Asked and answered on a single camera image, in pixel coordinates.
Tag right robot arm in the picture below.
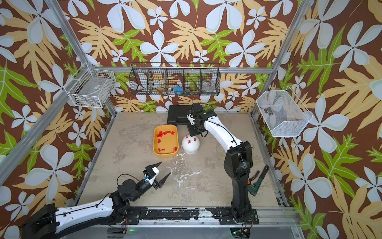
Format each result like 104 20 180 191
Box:
187 103 253 223

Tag red sleeve pile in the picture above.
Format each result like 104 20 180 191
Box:
154 131 178 153

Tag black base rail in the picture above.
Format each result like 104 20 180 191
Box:
122 207 242 225

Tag dark green handled tool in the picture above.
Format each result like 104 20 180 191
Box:
248 165 270 197

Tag white mesh basket right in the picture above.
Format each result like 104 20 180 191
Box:
256 87 313 137

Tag orange black pliers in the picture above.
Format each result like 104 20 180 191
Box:
247 170 260 185

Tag black wire wall basket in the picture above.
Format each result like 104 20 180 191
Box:
128 62 221 96

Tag yellow plastic tray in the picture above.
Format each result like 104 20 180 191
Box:
153 124 180 158

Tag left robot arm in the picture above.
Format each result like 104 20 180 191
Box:
20 162 171 239

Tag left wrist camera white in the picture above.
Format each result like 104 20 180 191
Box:
143 165 159 185

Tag white wire basket left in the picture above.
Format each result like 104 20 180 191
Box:
66 63 116 109

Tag black plastic tool case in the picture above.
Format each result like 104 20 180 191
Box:
167 104 201 126

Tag white sphere with screws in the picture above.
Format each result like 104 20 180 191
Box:
182 134 200 155

